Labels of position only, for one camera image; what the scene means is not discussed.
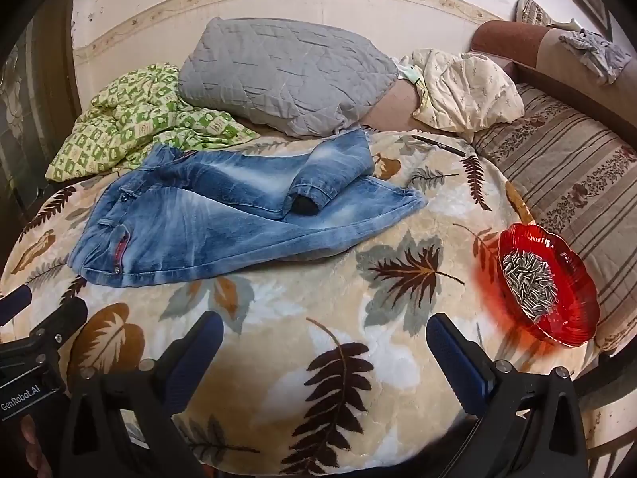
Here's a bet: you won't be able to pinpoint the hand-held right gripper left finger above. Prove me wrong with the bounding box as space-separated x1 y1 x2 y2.
59 310 226 478

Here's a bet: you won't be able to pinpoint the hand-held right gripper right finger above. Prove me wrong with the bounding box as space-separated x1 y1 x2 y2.
425 313 604 478

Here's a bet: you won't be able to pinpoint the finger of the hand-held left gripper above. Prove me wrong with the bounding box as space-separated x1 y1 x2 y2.
27 297 89 359
0 285 33 328

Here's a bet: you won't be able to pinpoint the blue denim pants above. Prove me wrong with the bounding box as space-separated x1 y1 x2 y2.
67 128 430 290

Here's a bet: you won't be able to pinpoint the person's left hand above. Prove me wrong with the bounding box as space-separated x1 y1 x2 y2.
20 414 53 478

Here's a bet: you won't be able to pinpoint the sunflower seeds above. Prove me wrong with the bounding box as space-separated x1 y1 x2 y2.
502 250 557 320

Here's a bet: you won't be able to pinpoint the leaf print fleece blanket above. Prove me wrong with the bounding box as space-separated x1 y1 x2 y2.
0 129 598 474

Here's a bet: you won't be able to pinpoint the red glass bowl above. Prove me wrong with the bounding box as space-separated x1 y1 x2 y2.
498 224 600 347

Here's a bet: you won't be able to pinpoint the wooden glass-door cabinet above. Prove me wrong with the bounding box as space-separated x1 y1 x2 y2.
0 10 83 220

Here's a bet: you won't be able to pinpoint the black pen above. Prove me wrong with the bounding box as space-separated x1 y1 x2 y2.
410 134 467 157

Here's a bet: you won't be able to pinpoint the green checked blanket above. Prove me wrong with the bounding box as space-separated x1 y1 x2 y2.
45 62 260 183

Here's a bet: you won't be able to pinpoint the striped floral sofa cover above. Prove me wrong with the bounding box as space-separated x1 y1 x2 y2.
470 82 637 354

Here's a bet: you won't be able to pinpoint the tan cushion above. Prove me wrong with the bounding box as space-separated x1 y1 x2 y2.
358 80 434 133

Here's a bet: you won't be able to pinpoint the cream floral cloth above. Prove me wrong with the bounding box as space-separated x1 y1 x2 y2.
410 49 524 143

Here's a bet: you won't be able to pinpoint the mint green cloth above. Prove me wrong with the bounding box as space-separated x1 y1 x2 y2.
395 57 428 91

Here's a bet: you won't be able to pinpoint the grey quilted pillow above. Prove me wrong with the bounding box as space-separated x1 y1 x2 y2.
178 16 399 139

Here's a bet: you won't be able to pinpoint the brown sofa backrest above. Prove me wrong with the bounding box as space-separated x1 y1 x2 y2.
470 20 637 160

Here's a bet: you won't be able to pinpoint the grey crumpled cloth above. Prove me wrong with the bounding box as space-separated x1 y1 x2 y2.
558 29 633 85

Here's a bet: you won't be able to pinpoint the patterned striped cushion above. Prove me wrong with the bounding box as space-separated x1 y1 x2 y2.
515 0 554 25

